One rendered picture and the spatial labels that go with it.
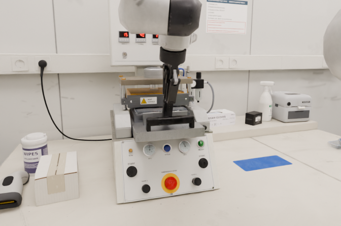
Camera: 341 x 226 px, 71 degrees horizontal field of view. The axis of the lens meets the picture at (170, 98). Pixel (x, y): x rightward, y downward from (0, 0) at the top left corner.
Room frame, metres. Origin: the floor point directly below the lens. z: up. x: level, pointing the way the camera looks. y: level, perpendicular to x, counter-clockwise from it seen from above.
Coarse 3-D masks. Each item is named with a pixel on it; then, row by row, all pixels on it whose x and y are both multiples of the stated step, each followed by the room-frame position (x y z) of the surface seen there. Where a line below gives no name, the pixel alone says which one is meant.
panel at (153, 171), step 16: (128, 144) 0.74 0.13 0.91; (144, 144) 0.75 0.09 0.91; (160, 144) 0.76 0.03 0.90; (176, 144) 0.77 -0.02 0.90; (192, 144) 0.79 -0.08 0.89; (208, 144) 0.80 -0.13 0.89; (128, 160) 0.72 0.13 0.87; (144, 160) 0.73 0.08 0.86; (160, 160) 0.74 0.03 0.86; (176, 160) 0.75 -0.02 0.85; (192, 160) 0.76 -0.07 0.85; (208, 160) 0.77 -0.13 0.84; (128, 176) 0.70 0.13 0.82; (144, 176) 0.71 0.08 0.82; (160, 176) 0.72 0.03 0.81; (176, 176) 0.73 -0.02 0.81; (192, 176) 0.74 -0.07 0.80; (208, 176) 0.75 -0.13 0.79; (128, 192) 0.68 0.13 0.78; (160, 192) 0.70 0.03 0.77; (176, 192) 0.71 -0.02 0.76; (192, 192) 0.72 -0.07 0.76
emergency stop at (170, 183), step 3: (168, 177) 0.72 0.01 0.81; (171, 177) 0.71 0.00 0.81; (165, 180) 0.71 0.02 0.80; (168, 180) 0.71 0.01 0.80; (171, 180) 0.71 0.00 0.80; (174, 180) 0.71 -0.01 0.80; (165, 183) 0.71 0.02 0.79; (168, 183) 0.71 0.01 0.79; (171, 183) 0.71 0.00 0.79; (174, 183) 0.71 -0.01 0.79; (165, 186) 0.70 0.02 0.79; (168, 186) 0.70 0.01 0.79; (171, 186) 0.70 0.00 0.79; (174, 186) 0.70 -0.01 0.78; (168, 189) 0.70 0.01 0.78; (171, 189) 0.70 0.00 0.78
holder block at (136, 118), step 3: (129, 108) 0.94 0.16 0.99; (132, 108) 0.90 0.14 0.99; (129, 111) 0.94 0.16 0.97; (132, 111) 0.85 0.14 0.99; (132, 114) 0.83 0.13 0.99; (135, 114) 0.81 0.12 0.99; (189, 114) 0.84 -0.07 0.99; (132, 117) 0.83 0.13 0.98; (135, 117) 0.79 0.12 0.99; (138, 117) 0.79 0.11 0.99; (141, 117) 0.79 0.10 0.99; (135, 120) 0.79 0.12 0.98; (138, 120) 0.79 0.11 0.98; (141, 120) 0.79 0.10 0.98
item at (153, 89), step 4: (128, 88) 1.02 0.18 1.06; (132, 88) 1.02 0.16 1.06; (136, 88) 1.02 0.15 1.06; (140, 88) 1.02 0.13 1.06; (144, 88) 1.02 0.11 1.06; (148, 88) 1.02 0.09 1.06; (152, 88) 0.95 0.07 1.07; (156, 88) 0.95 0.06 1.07; (160, 88) 1.02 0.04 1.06; (128, 92) 0.93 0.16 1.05; (132, 92) 0.90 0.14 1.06; (136, 92) 0.90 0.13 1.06; (140, 92) 0.90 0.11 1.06; (144, 92) 0.90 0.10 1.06; (148, 92) 0.90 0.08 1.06; (152, 92) 0.90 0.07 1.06; (156, 92) 0.90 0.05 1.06; (160, 92) 0.90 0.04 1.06; (180, 92) 0.91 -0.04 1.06
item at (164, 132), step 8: (152, 112) 0.77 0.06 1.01; (160, 112) 0.77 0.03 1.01; (176, 112) 0.78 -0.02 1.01; (184, 112) 0.79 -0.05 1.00; (144, 120) 0.75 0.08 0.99; (136, 128) 0.72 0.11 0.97; (144, 128) 0.72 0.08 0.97; (152, 128) 0.72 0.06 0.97; (160, 128) 0.72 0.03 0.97; (168, 128) 0.72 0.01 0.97; (176, 128) 0.72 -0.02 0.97; (184, 128) 0.72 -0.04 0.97; (192, 128) 0.72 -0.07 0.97; (200, 128) 0.73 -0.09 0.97; (136, 136) 0.68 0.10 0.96; (144, 136) 0.68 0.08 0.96; (152, 136) 0.69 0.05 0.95; (160, 136) 0.70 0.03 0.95; (168, 136) 0.70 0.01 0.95; (176, 136) 0.71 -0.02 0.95; (184, 136) 0.72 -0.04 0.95; (192, 136) 0.72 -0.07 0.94; (200, 136) 0.73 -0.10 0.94
